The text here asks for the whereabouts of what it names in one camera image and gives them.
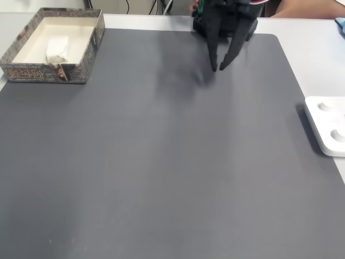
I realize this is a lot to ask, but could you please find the white block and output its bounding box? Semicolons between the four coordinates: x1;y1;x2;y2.
45;34;70;64

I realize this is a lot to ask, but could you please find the patterned cardboard box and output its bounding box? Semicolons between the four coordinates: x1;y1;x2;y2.
0;7;106;85

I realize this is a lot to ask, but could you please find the person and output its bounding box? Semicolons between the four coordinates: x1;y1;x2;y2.
269;0;336;19

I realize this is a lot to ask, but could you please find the blue object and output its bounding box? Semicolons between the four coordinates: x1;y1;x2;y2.
335;16;345;36

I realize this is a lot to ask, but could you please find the white tray with round recesses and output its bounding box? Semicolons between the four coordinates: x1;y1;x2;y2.
304;96;345;158

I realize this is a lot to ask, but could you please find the dark grey table mat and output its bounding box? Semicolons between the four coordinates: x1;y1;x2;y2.
0;28;345;259

